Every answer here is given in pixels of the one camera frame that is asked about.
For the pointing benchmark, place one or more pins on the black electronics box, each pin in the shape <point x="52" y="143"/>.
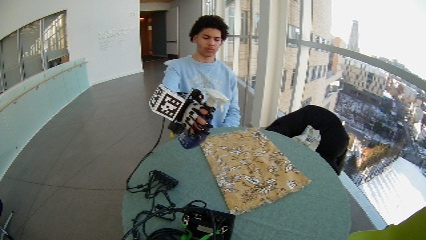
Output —
<point x="208" y="223"/>

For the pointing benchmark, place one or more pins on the white marker cube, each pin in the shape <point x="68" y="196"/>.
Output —
<point x="165" y="103"/>

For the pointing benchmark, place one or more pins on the wooden wall handrail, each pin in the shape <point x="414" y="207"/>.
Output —
<point x="40" y="85"/>

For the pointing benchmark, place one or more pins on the blue spray bottle white trigger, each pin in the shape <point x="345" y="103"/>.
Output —
<point x="193" y="140"/>

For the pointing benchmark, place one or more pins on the yellow-green object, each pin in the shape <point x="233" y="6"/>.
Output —
<point x="394" y="230"/>

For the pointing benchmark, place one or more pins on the the person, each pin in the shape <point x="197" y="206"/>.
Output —
<point x="200" y="75"/>

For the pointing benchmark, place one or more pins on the tan floral cloth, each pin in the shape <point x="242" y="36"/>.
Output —
<point x="250" y="168"/>

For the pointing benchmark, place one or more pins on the grey window railing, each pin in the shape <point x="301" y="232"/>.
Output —
<point x="367" y="60"/>

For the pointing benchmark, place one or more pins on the open door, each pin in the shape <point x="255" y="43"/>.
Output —
<point x="172" y="31"/>

